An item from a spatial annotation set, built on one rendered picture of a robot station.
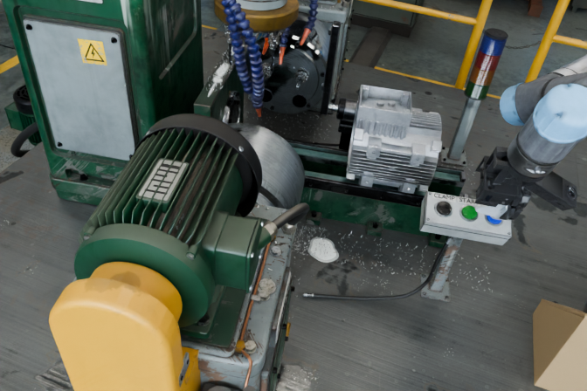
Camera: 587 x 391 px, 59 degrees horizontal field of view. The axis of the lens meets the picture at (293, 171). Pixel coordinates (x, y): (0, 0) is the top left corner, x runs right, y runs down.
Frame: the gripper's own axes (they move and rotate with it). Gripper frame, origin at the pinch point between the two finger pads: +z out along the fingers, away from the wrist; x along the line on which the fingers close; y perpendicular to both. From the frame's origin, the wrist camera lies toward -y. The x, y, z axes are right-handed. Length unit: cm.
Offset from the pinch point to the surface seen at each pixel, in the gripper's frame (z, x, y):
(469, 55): 155, -190, -37
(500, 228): 2.2, 2.1, -1.2
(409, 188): 17.2, -11.6, 14.7
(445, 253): 14.7, 4.3, 6.0
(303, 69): 18, -43, 46
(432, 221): 2.2, 3.2, 11.9
